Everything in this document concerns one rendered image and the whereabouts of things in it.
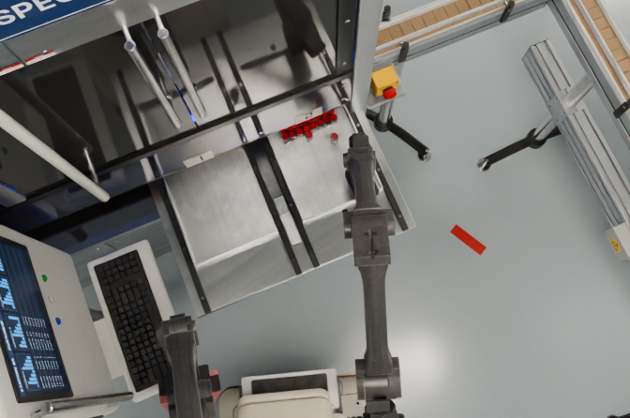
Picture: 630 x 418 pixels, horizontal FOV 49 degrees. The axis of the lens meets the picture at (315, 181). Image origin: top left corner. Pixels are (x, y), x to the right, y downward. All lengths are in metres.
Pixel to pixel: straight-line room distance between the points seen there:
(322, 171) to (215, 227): 0.36
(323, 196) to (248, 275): 0.32
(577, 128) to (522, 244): 0.64
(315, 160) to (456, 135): 1.14
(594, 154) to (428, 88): 0.87
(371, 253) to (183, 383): 0.46
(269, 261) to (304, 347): 0.91
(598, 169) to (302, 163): 1.09
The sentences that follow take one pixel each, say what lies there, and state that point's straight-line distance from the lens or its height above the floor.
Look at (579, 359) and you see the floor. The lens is 3.08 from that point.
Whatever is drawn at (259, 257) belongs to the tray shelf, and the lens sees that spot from 2.06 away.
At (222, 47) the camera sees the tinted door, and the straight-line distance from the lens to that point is 1.49.
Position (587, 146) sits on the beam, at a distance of 2.64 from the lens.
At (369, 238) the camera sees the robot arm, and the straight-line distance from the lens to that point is 1.45.
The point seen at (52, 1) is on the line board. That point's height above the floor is 1.96.
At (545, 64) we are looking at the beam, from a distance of 2.73.
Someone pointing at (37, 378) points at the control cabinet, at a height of 1.36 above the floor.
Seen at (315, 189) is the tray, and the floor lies 0.88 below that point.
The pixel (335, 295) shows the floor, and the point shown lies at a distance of 2.92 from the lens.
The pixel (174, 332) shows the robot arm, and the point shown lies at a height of 1.38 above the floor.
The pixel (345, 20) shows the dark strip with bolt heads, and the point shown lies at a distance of 1.59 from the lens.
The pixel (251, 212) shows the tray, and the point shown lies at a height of 0.88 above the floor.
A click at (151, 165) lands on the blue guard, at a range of 1.93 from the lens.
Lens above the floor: 2.91
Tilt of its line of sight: 75 degrees down
